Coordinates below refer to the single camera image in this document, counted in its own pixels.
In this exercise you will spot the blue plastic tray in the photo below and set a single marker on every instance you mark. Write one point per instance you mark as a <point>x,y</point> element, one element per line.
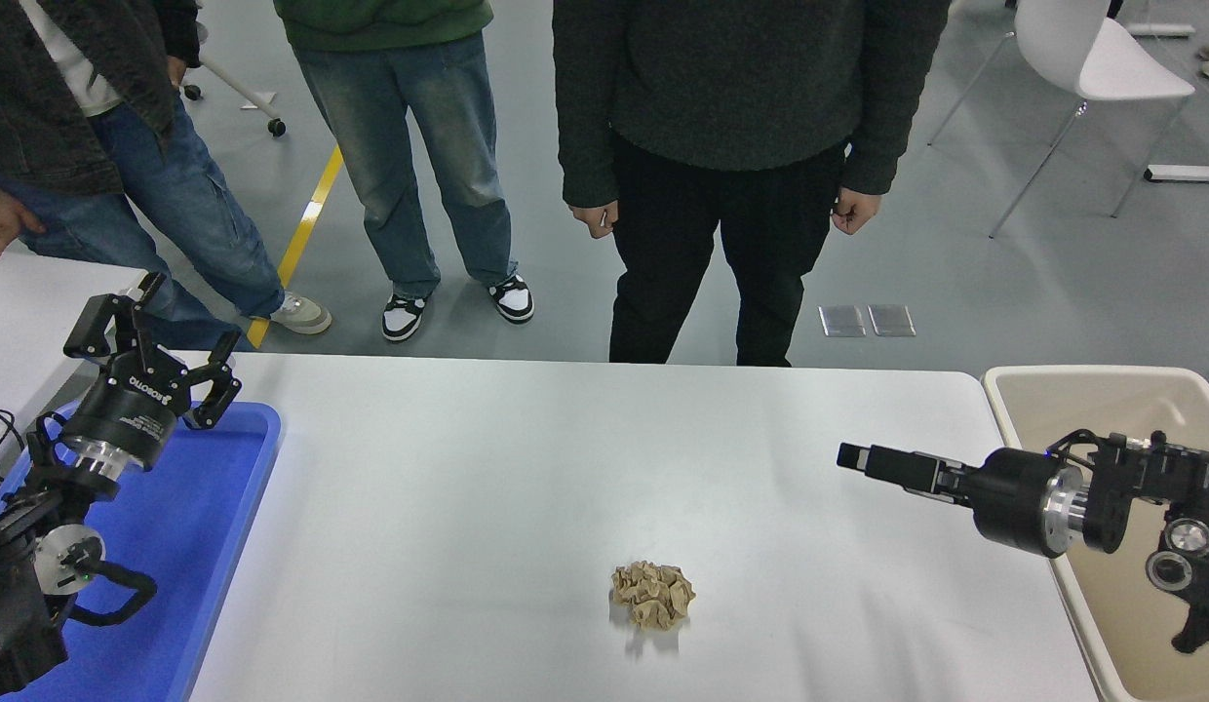
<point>205,526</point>

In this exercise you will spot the large pale bin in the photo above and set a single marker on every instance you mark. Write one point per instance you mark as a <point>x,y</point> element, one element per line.
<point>1111,400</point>

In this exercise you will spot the metal floor plate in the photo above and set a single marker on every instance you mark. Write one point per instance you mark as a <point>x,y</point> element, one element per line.
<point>892,321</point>
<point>842,322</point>

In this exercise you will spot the person's left hand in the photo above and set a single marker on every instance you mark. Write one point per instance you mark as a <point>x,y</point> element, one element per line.
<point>176,68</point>
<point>854,211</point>

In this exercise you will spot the short white table foot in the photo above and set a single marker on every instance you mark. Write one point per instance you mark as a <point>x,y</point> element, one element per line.
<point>1162,31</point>

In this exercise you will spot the person's right hand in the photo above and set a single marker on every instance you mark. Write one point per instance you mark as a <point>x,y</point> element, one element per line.
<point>593,219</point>
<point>5,219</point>

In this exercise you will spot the tan paper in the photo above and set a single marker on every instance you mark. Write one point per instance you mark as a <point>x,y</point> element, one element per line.
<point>653,593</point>

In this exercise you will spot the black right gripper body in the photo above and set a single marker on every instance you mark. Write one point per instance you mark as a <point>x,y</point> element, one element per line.
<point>1014,497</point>

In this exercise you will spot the long white table foot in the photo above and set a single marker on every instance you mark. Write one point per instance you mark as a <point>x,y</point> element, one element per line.
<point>1189,174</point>

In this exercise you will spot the grey office chair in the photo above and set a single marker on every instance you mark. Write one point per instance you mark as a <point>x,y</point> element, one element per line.
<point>244,93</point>

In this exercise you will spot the white plastic chair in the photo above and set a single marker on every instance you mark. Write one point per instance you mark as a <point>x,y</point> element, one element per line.
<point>1102,58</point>

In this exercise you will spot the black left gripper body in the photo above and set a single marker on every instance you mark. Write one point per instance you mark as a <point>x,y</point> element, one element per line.
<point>127,409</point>

